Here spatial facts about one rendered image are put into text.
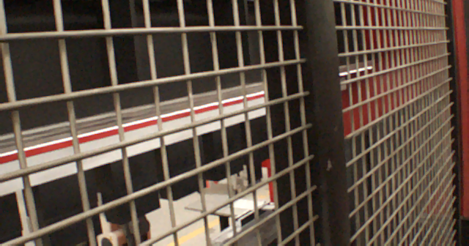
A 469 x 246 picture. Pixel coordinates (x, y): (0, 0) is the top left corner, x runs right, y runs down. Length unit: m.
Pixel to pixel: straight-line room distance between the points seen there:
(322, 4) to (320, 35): 0.03
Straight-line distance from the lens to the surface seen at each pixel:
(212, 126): 1.40
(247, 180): 1.62
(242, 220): 1.61
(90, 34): 0.20
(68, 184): 1.06
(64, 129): 0.80
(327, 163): 0.36
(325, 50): 0.36
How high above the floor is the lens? 1.56
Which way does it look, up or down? 7 degrees down
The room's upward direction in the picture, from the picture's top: 6 degrees counter-clockwise
